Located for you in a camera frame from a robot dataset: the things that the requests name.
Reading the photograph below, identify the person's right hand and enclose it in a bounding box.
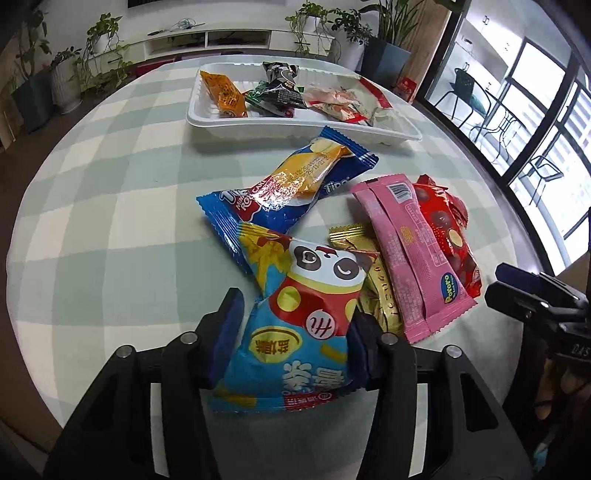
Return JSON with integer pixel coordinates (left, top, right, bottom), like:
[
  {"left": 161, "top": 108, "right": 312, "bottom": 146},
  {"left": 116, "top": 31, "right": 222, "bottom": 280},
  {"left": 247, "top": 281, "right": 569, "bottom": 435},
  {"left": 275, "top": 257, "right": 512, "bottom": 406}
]
[{"left": 538, "top": 357, "right": 591, "bottom": 416}]

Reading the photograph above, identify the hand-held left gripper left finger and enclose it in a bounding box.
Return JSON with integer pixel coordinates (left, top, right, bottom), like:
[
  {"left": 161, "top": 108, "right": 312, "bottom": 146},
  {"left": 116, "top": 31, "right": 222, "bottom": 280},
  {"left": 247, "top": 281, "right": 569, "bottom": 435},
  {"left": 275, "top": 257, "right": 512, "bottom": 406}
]
[{"left": 44, "top": 287, "right": 245, "bottom": 480}]

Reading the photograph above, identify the glass balcony table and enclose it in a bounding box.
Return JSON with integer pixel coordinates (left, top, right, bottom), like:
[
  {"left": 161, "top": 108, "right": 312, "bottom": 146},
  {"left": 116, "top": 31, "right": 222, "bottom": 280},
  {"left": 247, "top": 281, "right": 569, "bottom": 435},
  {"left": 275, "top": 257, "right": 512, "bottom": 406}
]
[{"left": 471, "top": 95, "right": 522, "bottom": 160}]

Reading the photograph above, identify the translucent pink white packet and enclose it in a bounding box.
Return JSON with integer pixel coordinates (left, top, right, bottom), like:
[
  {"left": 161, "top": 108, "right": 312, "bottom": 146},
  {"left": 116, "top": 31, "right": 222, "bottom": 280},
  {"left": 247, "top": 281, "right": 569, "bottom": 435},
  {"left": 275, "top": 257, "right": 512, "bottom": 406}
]
[{"left": 302, "top": 85, "right": 365, "bottom": 109}]

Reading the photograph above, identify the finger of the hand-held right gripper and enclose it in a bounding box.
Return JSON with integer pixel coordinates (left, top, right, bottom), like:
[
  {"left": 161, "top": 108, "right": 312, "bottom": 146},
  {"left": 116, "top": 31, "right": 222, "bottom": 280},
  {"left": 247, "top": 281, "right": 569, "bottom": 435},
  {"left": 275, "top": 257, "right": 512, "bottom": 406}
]
[
  {"left": 484, "top": 281, "right": 583, "bottom": 324},
  {"left": 495, "top": 262, "right": 561, "bottom": 296}
]

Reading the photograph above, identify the green seed packet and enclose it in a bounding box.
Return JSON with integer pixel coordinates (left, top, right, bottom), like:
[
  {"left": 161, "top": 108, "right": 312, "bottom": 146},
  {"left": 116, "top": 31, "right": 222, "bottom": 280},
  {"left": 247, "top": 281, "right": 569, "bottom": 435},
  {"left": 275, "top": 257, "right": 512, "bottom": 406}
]
[{"left": 243, "top": 80, "right": 296, "bottom": 118}]

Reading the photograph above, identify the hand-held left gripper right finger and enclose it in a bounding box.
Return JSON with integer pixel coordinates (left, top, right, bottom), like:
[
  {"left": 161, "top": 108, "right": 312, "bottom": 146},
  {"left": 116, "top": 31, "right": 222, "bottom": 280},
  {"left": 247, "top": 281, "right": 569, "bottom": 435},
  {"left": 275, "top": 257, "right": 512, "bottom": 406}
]
[{"left": 348, "top": 311, "right": 532, "bottom": 480}]

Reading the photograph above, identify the beige curtain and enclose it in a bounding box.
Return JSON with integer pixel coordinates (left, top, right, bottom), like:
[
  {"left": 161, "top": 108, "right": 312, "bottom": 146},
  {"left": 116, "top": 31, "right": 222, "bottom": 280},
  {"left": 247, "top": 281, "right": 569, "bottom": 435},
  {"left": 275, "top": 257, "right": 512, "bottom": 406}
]
[{"left": 406, "top": 0, "right": 455, "bottom": 93}]

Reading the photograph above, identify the long trailing plant white pot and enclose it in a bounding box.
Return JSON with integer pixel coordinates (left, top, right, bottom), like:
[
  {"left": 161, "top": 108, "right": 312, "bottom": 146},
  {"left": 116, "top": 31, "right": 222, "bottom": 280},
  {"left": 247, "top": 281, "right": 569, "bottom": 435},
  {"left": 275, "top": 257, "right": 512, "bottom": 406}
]
[{"left": 74, "top": 13, "right": 134, "bottom": 95}]

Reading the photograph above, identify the small trailing plant white pot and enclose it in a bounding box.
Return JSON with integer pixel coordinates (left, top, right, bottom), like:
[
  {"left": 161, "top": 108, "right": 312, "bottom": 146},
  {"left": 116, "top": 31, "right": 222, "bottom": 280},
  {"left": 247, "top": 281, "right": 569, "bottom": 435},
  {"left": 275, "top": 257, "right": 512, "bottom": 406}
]
[{"left": 285, "top": 1, "right": 340, "bottom": 58}]

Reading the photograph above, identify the red chocolate ball packet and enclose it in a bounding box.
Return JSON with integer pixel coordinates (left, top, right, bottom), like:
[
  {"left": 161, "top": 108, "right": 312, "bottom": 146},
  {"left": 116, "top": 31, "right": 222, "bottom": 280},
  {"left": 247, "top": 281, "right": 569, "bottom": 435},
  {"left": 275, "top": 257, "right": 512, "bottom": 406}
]
[{"left": 411, "top": 174, "right": 482, "bottom": 298}]

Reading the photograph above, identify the white television cabinet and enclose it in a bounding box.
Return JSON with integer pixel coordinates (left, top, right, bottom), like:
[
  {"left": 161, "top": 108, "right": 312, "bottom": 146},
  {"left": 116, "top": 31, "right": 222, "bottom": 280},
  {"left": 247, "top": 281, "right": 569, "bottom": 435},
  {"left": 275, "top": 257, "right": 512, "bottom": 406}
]
[{"left": 85, "top": 25, "right": 365, "bottom": 65}]

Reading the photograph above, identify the blue and yellow cake packet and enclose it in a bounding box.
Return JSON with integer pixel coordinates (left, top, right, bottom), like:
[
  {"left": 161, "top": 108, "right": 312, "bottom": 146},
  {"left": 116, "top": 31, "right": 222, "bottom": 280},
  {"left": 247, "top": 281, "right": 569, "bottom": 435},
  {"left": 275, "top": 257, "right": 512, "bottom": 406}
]
[{"left": 196, "top": 127, "right": 379, "bottom": 278}]

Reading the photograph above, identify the white plastic tray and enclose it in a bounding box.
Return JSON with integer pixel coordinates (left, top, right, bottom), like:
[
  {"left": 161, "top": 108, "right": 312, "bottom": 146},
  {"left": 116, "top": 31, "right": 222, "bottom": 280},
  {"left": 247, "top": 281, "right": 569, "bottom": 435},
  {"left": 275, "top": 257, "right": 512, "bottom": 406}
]
[{"left": 185, "top": 64, "right": 423, "bottom": 147}]

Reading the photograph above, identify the orange snack packet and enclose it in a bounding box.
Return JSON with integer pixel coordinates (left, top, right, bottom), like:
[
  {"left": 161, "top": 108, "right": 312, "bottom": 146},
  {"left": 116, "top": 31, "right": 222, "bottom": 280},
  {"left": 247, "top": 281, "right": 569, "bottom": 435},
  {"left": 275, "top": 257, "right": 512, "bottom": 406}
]
[{"left": 200, "top": 70, "right": 249, "bottom": 119}]

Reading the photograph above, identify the leafy tree in blue pot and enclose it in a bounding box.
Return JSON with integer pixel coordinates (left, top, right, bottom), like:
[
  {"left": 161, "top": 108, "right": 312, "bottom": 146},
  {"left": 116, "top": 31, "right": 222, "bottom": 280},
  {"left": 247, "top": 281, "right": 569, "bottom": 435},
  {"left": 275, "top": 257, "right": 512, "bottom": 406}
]
[{"left": 9, "top": 9, "right": 54, "bottom": 132}]

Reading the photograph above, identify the blue panda snack packet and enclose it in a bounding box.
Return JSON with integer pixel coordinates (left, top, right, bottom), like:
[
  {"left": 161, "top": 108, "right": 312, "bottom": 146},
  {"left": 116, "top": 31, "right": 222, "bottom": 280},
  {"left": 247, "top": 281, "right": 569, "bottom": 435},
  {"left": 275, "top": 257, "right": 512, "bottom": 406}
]
[{"left": 207, "top": 222, "right": 380, "bottom": 414}]

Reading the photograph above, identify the pink snack packet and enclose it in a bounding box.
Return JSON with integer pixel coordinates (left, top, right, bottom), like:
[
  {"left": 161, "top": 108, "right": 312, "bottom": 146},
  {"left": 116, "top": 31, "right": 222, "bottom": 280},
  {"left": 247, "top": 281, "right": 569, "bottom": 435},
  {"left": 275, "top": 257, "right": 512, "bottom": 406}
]
[{"left": 350, "top": 174, "right": 478, "bottom": 344}]

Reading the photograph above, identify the bushy plant in white pot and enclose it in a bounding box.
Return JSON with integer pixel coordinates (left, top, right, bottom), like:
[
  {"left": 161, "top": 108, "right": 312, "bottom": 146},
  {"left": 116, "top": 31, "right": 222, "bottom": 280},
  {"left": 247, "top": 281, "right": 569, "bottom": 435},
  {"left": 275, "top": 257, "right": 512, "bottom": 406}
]
[{"left": 330, "top": 8, "right": 372, "bottom": 72}]

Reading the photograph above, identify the black balcony chair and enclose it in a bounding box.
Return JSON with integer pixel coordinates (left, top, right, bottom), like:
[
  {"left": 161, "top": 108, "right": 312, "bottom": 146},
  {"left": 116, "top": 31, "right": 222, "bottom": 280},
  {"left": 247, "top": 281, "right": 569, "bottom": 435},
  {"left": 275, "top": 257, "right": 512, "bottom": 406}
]
[
  {"left": 436, "top": 67, "right": 490, "bottom": 125},
  {"left": 510, "top": 154, "right": 564, "bottom": 208}
]

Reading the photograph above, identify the gold snack packet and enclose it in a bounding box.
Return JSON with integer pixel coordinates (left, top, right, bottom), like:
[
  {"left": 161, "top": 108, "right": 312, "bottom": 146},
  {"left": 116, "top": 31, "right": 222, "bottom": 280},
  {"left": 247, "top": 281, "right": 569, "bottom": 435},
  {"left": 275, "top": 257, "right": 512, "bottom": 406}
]
[{"left": 328, "top": 223, "right": 404, "bottom": 340}]

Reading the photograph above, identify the black framed glass door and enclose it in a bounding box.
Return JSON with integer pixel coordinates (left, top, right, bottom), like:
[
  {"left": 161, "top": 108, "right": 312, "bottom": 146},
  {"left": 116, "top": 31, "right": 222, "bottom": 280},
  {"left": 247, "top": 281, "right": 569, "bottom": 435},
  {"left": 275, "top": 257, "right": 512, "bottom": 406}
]
[{"left": 416, "top": 0, "right": 591, "bottom": 278}]

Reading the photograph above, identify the black snack packet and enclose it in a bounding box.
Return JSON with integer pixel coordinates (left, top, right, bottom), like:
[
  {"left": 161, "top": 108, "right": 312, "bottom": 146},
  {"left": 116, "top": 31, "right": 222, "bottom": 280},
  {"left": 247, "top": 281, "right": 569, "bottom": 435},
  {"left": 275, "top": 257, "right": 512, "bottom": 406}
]
[{"left": 262, "top": 61, "right": 308, "bottom": 112}]

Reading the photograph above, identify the red bag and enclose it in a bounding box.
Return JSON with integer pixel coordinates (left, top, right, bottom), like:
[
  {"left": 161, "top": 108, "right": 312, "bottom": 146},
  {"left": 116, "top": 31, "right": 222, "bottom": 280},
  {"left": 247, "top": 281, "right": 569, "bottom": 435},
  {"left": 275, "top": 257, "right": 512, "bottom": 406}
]
[{"left": 394, "top": 76, "right": 417, "bottom": 103}]

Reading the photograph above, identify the large-leaf plant in blue pot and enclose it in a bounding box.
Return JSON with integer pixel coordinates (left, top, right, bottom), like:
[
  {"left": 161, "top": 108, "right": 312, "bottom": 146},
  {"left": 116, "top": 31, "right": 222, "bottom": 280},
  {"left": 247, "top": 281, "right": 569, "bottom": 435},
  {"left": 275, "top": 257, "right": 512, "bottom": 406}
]
[{"left": 358, "top": 0, "right": 467, "bottom": 88}]

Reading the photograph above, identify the red storage box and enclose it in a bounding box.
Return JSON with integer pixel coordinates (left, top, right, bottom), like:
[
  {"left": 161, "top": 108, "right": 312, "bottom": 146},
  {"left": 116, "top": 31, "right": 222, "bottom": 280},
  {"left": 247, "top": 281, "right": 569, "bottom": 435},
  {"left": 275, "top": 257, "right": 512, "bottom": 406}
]
[{"left": 133, "top": 58, "right": 176, "bottom": 77}]

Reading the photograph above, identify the plant in white ribbed pot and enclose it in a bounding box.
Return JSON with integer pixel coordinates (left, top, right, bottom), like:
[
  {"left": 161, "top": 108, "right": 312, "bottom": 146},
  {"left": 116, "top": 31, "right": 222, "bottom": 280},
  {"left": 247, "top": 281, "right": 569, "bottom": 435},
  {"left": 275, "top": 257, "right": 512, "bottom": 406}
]
[{"left": 48, "top": 46, "right": 83, "bottom": 115}]

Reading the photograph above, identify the white packet with red edge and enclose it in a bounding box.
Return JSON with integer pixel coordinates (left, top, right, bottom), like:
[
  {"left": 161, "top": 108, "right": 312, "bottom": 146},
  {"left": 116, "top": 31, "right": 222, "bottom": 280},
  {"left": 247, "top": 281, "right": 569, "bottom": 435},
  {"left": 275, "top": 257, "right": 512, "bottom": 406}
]
[{"left": 358, "top": 76, "right": 395, "bottom": 127}]

